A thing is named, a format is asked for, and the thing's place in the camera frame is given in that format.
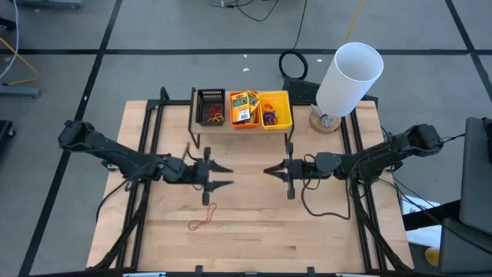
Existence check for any white floor cable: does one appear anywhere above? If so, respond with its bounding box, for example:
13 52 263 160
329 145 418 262
0 0 20 80

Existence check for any yellow hanging cable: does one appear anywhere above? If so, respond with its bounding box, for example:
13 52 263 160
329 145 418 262
0 36 41 86
344 0 365 44

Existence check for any yellow plastic basket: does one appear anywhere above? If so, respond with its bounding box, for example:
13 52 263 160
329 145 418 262
258 91 294 132

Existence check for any black coiled floor cable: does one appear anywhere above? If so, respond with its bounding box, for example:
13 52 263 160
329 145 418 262
278 49 309 81

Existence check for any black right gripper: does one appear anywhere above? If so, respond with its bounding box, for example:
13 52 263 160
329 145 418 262
264 142 315 200

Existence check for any white sheet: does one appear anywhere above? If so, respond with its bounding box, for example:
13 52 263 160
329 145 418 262
401 195 443 249

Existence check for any black arm base cable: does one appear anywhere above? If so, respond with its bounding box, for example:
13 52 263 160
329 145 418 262
95 179 130 223
380 126 492 257

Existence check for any black floor object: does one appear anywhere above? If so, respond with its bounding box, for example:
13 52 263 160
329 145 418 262
0 119 16 140

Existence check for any grey box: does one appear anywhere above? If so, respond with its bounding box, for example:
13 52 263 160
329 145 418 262
437 217 492 275

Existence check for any black right arm base cable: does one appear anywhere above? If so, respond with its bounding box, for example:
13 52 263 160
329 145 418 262
380 126 492 257

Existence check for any yellow round object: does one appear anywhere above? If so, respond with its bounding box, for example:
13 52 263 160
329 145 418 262
424 247 442 268

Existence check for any orange plastic basket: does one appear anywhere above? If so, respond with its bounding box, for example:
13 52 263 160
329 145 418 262
229 90 262 131

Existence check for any black left arm base cable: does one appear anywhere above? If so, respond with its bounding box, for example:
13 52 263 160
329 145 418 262
95 179 130 223

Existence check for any black plastic basket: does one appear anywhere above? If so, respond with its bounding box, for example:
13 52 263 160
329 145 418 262
194 88 227 127

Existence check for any white bundled lamp cord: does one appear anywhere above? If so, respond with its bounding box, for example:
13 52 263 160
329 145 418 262
309 104 336 128

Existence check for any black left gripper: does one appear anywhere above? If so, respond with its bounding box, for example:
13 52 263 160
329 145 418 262
188 146 234 206

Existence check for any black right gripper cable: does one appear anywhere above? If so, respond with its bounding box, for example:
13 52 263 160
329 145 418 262
300 153 351 221

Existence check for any grey stand foot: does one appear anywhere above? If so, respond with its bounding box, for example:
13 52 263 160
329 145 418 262
0 84 42 99
15 0 82 11

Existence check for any black bar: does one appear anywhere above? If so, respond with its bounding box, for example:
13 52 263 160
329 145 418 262
401 199 462 232

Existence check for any large grey cabinet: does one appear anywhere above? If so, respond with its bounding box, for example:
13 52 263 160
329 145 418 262
458 116 492 236

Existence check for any black metal table frame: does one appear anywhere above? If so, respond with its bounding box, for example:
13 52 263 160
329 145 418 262
91 86 414 277

